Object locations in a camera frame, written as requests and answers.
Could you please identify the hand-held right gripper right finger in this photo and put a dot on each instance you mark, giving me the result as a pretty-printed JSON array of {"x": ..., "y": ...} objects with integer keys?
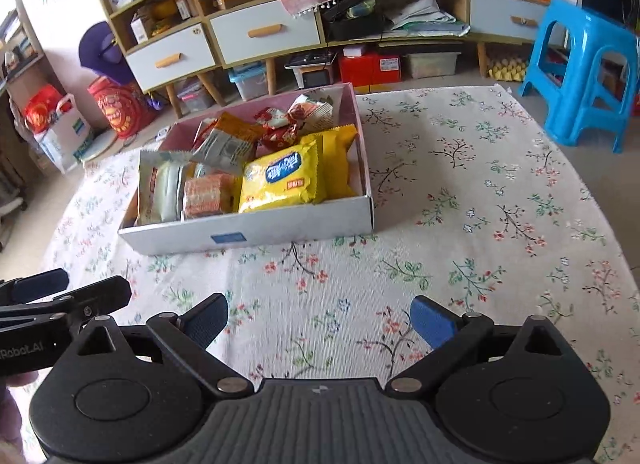
[{"x": 432, "y": 321}]

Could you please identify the clear wafer packet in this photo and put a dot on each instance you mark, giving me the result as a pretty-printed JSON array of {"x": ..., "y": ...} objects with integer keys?
[{"x": 210, "y": 196}]

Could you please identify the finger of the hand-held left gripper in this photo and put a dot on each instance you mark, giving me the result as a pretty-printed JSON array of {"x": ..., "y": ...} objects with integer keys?
[
  {"x": 100, "y": 294},
  {"x": 37, "y": 284}
]

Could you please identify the red snack packet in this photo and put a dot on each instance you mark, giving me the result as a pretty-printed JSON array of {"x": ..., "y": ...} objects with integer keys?
[{"x": 277, "y": 131}]

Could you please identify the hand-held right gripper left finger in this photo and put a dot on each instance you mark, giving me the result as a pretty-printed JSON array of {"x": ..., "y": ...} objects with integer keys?
[{"x": 207, "y": 319}]

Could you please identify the red gift bag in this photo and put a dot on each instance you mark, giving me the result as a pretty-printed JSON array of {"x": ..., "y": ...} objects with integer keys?
[{"x": 42, "y": 109}]

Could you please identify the black and white device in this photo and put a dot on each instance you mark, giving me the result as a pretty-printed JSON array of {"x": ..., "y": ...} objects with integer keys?
[{"x": 310, "y": 69}]

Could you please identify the wooden bookshelf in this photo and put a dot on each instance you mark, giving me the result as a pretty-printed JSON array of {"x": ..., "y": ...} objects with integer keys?
[{"x": 20, "y": 69}]

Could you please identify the pink and silver box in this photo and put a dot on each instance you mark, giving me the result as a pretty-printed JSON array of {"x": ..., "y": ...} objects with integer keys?
[{"x": 300, "y": 231}]

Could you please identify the floral tablecloth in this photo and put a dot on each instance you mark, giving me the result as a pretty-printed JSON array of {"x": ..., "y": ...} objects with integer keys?
[{"x": 450, "y": 244}]

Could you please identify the person's left hand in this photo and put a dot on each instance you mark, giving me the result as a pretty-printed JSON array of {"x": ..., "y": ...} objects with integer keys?
[{"x": 10, "y": 424}]

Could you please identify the red printed bag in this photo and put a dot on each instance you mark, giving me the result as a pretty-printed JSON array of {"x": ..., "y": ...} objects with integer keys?
[{"x": 122, "y": 109}]

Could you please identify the folded pale cloth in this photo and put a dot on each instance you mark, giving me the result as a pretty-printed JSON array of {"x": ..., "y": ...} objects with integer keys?
[{"x": 425, "y": 19}]

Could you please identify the blue plastic stool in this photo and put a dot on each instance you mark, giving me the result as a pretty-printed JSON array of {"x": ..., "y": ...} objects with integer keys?
[{"x": 585, "y": 19}]

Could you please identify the white paper bag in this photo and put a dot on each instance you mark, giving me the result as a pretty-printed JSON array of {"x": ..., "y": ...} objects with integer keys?
[{"x": 65, "y": 139}]

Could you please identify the black bag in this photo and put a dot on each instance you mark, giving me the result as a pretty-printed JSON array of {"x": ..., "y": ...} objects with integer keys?
[{"x": 357, "y": 24}]

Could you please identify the clear storage bin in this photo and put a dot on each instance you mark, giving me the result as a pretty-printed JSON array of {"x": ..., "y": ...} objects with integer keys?
[
  {"x": 195, "y": 96},
  {"x": 247, "y": 84},
  {"x": 430, "y": 65}
]

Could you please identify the purple hat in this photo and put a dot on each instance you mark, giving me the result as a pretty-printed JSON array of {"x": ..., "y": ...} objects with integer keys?
[{"x": 102, "y": 54}]

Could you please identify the yellow packet with blue label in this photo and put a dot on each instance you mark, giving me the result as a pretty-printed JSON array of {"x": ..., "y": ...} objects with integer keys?
[{"x": 280, "y": 176}]

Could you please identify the red box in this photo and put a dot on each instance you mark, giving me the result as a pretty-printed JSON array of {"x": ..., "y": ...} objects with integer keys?
[{"x": 367, "y": 69}]

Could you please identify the yellow egg tray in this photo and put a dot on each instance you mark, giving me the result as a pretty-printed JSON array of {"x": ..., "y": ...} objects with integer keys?
[{"x": 507, "y": 69}]

